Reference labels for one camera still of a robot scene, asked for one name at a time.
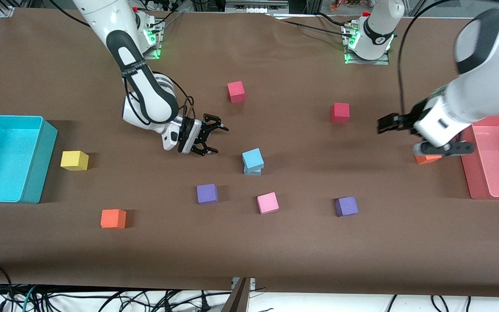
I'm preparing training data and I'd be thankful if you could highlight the brown table cover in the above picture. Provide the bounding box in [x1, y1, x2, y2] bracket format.
[0, 8, 499, 298]

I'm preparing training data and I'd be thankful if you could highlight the teal cable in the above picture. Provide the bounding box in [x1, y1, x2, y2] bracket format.
[22, 285, 38, 312]

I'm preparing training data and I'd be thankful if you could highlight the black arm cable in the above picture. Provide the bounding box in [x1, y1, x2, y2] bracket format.
[397, 0, 499, 115]
[50, 0, 197, 130]

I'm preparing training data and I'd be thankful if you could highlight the yellow foam block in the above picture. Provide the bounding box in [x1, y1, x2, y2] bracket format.
[60, 150, 89, 171]

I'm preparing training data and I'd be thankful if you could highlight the purple foam block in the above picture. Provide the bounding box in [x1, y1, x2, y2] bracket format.
[334, 196, 359, 218]
[196, 183, 219, 205]

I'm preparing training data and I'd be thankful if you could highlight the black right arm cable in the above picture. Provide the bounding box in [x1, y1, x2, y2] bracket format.
[50, 0, 197, 130]

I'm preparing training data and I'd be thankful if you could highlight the pink foam block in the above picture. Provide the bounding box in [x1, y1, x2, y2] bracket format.
[256, 192, 280, 215]

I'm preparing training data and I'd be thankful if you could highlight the red foam block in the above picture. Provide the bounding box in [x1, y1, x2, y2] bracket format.
[330, 102, 350, 124]
[227, 81, 246, 104]

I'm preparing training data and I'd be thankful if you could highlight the silver metal bracket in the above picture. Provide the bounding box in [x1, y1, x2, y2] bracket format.
[231, 277, 257, 291]

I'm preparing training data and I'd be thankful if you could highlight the grey metal box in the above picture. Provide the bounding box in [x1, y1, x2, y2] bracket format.
[226, 0, 289, 13]

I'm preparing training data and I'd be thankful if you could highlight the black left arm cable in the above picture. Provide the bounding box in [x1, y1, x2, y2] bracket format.
[397, 0, 499, 115]

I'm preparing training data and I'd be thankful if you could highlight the dark metal post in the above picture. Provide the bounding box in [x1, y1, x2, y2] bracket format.
[221, 277, 251, 312]

